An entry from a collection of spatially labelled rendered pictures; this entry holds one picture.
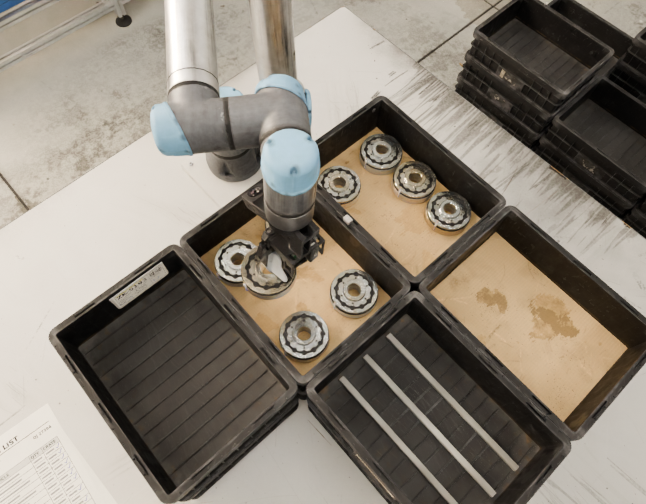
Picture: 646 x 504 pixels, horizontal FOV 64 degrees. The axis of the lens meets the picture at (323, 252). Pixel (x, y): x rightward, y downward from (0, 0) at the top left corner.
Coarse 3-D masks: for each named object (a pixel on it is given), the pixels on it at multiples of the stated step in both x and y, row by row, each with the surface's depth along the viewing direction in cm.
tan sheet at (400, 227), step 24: (360, 144) 129; (360, 168) 126; (360, 192) 123; (384, 192) 124; (360, 216) 121; (384, 216) 121; (408, 216) 121; (384, 240) 118; (408, 240) 118; (432, 240) 118; (408, 264) 116
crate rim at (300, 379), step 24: (216, 216) 110; (336, 216) 109; (360, 240) 107; (384, 264) 105; (216, 288) 102; (408, 288) 103; (240, 312) 100; (384, 312) 101; (264, 336) 98; (288, 360) 96
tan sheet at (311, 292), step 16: (256, 224) 119; (224, 240) 117; (256, 240) 117; (208, 256) 115; (320, 256) 116; (336, 256) 116; (304, 272) 114; (320, 272) 114; (336, 272) 115; (240, 288) 112; (304, 288) 113; (320, 288) 113; (240, 304) 111; (256, 304) 111; (272, 304) 111; (288, 304) 111; (304, 304) 111; (320, 304) 111; (256, 320) 110; (272, 320) 110; (336, 320) 110; (352, 320) 110; (272, 336) 108; (304, 336) 108; (336, 336) 109; (304, 368) 106
